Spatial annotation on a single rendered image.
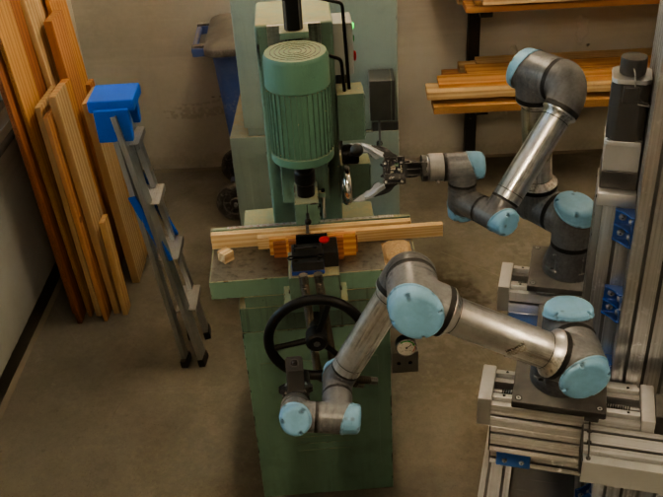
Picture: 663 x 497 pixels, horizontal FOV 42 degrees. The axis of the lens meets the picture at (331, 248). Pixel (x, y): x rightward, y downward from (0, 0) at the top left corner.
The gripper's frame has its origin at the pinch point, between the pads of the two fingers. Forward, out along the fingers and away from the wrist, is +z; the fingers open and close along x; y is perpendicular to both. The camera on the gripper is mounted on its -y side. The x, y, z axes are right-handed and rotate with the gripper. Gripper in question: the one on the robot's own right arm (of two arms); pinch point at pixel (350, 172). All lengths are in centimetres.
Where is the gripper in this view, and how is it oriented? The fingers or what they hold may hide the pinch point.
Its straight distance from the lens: 232.7
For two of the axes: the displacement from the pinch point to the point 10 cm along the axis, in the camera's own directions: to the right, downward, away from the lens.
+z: -10.0, 0.6, -0.2
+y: 0.3, 1.2, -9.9
